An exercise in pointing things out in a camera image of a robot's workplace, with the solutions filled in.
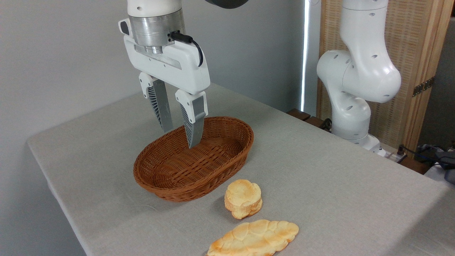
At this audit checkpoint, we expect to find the round thick bread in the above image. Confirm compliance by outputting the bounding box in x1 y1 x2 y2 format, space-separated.
224 179 263 220

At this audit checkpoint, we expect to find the brown oval wicker basket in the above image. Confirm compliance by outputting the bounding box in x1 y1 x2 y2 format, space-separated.
133 116 255 203

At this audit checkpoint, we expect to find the dark metal screen hinge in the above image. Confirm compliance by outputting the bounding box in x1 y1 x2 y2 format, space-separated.
412 76 435 97

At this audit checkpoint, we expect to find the dark blue bag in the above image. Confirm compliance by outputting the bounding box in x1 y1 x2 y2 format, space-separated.
414 144 455 185

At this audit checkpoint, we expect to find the grey tablecloth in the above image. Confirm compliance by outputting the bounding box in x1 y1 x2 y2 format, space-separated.
27 82 455 256

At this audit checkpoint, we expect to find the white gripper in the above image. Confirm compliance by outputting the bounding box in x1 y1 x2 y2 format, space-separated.
123 35 211 149

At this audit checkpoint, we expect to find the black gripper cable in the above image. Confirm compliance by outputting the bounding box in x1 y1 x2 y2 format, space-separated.
168 31 204 68

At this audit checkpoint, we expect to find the black power cable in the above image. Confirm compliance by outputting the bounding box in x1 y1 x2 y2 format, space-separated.
397 144 427 159

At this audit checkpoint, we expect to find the wooden rattan folding screen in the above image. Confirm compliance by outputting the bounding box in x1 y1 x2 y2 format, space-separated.
316 0 455 154

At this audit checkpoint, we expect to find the white power strip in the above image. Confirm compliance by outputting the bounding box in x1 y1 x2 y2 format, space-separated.
385 149 408 164

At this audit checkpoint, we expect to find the dark brown wooden block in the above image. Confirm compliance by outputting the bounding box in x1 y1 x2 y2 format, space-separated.
304 116 332 133
286 108 312 122

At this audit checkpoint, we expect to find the long flat bread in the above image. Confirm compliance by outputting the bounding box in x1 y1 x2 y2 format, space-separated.
206 219 300 256

